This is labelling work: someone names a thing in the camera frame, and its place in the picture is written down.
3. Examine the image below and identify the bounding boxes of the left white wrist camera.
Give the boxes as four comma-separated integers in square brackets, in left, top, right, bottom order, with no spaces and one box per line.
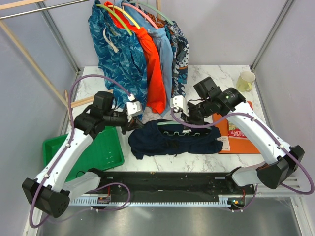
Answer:
[126,94,143,122]

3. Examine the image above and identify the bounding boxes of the metal clothes rail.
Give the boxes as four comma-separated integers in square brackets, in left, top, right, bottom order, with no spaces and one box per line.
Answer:
[0,0,90,20]

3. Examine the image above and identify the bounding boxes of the pink hanger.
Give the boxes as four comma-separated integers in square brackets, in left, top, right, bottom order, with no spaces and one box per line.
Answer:
[120,0,159,32]

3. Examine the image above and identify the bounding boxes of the green plastic tray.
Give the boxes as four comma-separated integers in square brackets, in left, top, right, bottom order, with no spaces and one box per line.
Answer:
[43,126,125,182]

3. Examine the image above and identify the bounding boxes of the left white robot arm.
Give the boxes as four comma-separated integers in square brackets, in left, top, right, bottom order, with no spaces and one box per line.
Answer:
[22,91,143,218]

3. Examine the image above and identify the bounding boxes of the navy blue shorts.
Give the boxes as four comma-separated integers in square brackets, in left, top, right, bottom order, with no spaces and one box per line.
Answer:
[128,119,223,160]

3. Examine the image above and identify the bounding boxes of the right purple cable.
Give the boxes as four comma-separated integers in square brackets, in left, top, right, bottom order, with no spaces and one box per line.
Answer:
[171,107,315,213]

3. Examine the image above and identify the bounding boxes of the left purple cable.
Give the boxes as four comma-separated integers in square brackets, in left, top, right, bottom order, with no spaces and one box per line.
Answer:
[29,74,136,228]

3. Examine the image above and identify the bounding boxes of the white slotted cable duct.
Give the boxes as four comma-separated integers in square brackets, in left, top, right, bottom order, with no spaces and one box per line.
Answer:
[69,194,244,207]

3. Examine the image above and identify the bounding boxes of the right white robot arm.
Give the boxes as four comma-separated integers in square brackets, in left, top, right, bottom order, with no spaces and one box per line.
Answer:
[174,77,305,194]

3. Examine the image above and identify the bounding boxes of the wooden clothes rack frame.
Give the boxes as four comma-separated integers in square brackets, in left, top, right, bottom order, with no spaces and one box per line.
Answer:
[0,0,114,109]

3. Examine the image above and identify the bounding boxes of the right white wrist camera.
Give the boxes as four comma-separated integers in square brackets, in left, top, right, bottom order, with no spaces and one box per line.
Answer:
[170,95,189,117]

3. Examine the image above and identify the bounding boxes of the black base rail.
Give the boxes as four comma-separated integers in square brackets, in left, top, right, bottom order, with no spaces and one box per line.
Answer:
[90,168,254,202]

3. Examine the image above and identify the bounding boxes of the orange notebook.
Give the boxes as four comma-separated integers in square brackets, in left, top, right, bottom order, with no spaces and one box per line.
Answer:
[212,101,261,155]

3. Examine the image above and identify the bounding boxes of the lime green hanger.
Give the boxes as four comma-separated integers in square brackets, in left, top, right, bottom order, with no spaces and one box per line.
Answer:
[96,4,132,36]

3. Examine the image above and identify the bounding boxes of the light blue hanging shorts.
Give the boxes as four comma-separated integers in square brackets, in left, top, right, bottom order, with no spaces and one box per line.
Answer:
[116,0,173,117]

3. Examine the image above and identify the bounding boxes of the blue patterned hanging shorts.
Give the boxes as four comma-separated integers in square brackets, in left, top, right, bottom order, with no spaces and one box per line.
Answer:
[88,0,148,109]

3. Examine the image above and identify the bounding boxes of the red green children's book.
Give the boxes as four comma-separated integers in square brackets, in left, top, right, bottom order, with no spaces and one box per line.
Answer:
[228,121,247,139]

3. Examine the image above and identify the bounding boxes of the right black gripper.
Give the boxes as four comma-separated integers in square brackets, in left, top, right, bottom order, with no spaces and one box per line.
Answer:
[181,98,213,127]

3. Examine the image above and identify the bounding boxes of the purple cable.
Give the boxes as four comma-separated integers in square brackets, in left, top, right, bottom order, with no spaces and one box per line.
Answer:
[29,74,136,228]
[171,107,315,213]

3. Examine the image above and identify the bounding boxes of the pale yellow mug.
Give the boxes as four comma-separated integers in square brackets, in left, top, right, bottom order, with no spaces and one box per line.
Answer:
[236,71,256,92]

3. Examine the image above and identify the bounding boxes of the yellow hanger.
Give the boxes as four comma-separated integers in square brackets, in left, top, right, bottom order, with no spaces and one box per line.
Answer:
[112,5,140,29]

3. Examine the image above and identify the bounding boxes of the orange hanging shorts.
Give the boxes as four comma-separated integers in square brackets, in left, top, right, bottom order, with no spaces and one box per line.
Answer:
[104,1,166,113]

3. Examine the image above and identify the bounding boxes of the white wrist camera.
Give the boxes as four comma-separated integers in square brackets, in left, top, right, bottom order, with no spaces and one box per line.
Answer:
[126,94,143,122]
[170,95,189,117]

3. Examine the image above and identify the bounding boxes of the patterned grey orange shorts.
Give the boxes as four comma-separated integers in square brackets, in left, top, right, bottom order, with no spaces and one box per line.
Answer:
[144,11,189,96]

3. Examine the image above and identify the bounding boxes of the mint green loaded hanger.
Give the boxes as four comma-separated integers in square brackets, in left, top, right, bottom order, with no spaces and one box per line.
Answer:
[128,0,174,25]

